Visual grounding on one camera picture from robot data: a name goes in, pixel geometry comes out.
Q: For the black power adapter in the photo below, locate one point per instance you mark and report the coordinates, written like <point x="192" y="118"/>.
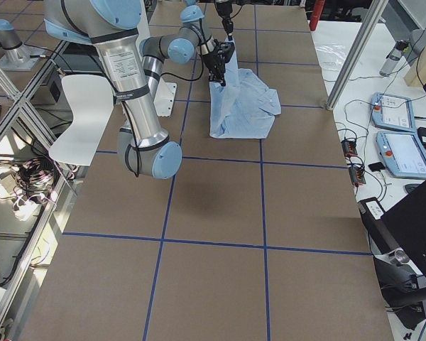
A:
<point x="421" y="132"/>

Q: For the clear water bottle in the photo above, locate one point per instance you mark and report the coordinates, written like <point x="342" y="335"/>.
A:
<point x="393" y="57"/>

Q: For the lower blue teach pendant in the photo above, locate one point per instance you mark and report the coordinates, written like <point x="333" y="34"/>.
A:
<point x="402" y="154"/>

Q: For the black laptop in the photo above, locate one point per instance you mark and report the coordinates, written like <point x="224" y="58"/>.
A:
<point x="406" y="222"/>

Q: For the orange black electronics box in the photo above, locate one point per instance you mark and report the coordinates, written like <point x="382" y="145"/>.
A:
<point x="357" y="176"/>
<point x="349" y="148"/>

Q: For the light blue button shirt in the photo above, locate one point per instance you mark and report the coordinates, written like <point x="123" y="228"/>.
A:
<point x="245" y="108"/>

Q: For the blue teach pendant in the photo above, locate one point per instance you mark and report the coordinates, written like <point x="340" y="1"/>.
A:
<point x="389" y="111"/>
<point x="402" y="154"/>

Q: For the black camera stand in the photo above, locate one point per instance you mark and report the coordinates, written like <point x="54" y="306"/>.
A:
<point x="403" y="285"/>

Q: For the brown table mat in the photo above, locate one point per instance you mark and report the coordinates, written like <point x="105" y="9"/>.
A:
<point x="251" y="240"/>

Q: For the red fire extinguisher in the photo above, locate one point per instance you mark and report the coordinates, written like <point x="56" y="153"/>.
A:
<point x="316" y="14"/>

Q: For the upper blue teach pendant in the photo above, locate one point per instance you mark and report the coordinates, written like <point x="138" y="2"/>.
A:
<point x="389" y="111"/>

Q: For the wrist black camera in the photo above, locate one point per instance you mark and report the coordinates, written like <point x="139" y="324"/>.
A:
<point x="226" y="50"/>

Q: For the white plastic chair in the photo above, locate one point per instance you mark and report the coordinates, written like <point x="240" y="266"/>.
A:
<point x="91" y="100"/>

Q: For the aluminium frame post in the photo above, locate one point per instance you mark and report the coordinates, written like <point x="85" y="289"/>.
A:
<point x="366" y="29"/>

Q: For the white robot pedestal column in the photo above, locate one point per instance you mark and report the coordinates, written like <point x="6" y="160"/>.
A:
<point x="163" y="99"/>

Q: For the clear plastic bag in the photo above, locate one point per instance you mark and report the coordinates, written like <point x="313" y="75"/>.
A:
<point x="331" y="56"/>

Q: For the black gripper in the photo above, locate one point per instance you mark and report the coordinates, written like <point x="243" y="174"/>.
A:
<point x="211" y="60"/>
<point x="223" y="9"/>

